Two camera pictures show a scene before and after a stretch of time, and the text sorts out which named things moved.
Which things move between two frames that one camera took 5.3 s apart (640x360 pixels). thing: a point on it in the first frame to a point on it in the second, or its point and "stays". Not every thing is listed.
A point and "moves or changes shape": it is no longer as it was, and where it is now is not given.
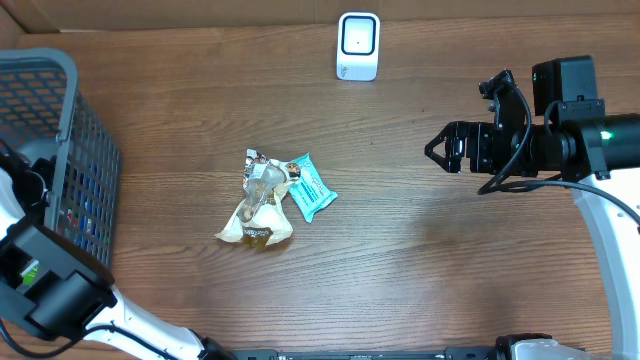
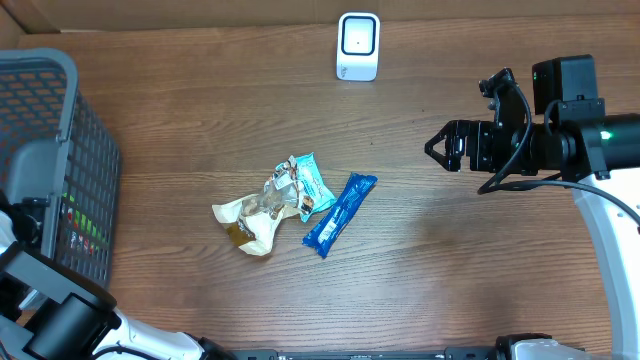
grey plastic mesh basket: (42, 111) stays
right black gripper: (477, 133) stays
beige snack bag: (261, 220) moves or changes shape
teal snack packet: (309, 192) stays
